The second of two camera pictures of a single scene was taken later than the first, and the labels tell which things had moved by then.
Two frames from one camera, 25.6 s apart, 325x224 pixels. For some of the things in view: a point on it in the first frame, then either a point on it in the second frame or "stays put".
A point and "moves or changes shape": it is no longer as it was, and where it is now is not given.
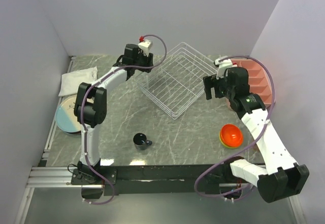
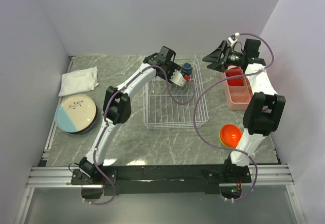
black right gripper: (210, 82) to (218, 64)
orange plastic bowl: (231, 135) stays put
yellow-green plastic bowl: (224, 144) stays put
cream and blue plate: (65, 116) stays put
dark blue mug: (140, 141) to (187, 69)
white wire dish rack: (171, 82) moves or changes shape
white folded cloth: (71, 80) stays put
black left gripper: (149, 60) to (173, 66)
